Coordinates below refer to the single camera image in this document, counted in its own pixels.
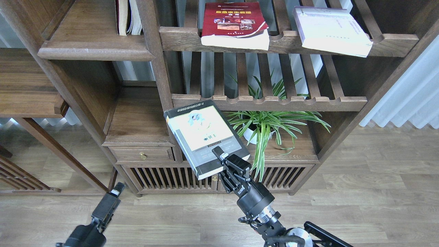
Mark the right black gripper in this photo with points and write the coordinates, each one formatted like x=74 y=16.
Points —
x=254 y=199

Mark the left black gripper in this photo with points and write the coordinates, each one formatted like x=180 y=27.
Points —
x=92 y=235

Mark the green grey cover book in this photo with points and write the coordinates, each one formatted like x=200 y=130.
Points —
x=199 y=128

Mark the white lavender cover book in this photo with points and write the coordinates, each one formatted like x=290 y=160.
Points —
x=331 y=30

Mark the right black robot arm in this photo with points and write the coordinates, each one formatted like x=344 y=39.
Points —
x=310 y=235

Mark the upright books on shelf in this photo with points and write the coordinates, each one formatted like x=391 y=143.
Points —
x=128 y=17

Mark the white plant pot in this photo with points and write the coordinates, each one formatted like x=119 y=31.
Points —
x=250 y=133

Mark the green spider plant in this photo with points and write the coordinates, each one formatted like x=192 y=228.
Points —
x=278 y=120

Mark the brass drawer knob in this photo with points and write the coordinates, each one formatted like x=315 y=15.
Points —
x=142 y=156

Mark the dark wooden bookshelf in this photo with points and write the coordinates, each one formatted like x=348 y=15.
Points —
x=119 y=86

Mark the red cover book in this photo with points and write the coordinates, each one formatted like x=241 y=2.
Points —
x=235 y=25

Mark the white curtain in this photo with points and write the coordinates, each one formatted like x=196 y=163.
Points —
x=414 y=97

